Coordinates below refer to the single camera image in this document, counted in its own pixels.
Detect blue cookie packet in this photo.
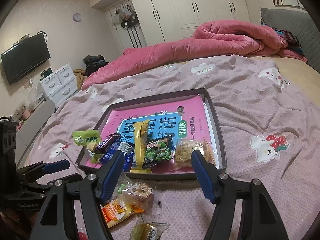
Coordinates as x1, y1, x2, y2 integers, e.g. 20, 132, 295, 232
101, 141, 135, 173

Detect clear brown pastry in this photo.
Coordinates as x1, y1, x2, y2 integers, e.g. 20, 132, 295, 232
110, 173, 154, 210

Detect orange cake packet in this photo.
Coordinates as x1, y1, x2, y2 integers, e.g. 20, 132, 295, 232
101, 199, 144, 228

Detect brown snickers bar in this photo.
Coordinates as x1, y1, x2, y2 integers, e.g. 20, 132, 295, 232
94, 133, 121, 154

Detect clear bag crispy noodles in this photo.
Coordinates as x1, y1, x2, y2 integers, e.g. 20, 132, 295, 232
174, 138, 215, 168

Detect yellow long snack bar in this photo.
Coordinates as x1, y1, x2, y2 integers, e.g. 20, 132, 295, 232
130, 119, 152, 174

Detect green peas snack packet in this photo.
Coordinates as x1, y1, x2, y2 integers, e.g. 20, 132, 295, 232
142, 136, 172, 170

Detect pink blue workbook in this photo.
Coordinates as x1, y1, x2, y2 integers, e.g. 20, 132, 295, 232
86, 95, 218, 174

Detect white drawer cabinet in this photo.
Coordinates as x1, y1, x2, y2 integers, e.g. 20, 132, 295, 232
38, 64, 78, 109

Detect tan knitted blanket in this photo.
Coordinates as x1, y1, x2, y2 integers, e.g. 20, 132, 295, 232
73, 69, 87, 90

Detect dark clothes pile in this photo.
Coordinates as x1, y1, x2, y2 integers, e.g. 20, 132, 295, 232
83, 55, 109, 77

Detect pink folded quilt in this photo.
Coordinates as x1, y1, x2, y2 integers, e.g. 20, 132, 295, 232
81, 20, 307, 90

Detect striped dark clothes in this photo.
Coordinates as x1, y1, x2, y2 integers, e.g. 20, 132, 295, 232
273, 28, 305, 56

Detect hanging bags on hooks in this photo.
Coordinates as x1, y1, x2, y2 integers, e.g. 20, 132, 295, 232
112, 3, 139, 29

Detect cream white wardrobe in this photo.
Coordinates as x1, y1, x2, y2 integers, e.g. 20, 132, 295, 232
89, 0, 250, 46

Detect grey quilted headboard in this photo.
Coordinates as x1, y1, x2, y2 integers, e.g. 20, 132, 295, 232
260, 8, 319, 73

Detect black wall television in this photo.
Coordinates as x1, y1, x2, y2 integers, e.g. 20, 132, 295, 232
1, 33, 50, 85

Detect round wall clock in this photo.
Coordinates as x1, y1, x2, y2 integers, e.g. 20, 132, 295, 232
72, 13, 82, 23

